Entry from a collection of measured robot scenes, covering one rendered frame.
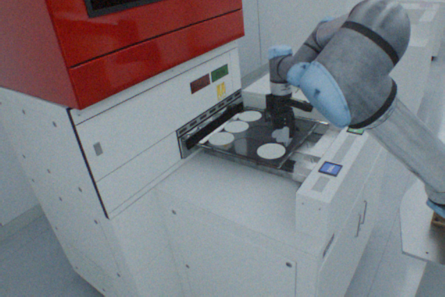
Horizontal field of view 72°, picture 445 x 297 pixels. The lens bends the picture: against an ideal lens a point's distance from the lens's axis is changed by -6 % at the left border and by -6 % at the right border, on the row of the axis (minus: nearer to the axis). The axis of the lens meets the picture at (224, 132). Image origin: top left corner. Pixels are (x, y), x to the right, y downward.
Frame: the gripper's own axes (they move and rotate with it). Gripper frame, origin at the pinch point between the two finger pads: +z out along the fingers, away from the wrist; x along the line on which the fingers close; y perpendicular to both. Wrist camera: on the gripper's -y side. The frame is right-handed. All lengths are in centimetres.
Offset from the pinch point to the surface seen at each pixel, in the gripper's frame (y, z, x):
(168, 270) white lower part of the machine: 53, 52, -6
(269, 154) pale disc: 8.3, 1.6, 2.1
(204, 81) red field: 21.0, -18.5, -29.7
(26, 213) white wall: 148, 83, -119
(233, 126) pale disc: 12.9, 1.6, -24.1
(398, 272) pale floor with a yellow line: -60, 92, 11
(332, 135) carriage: -20.6, 3.6, -2.1
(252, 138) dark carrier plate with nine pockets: 9.3, 1.6, -11.2
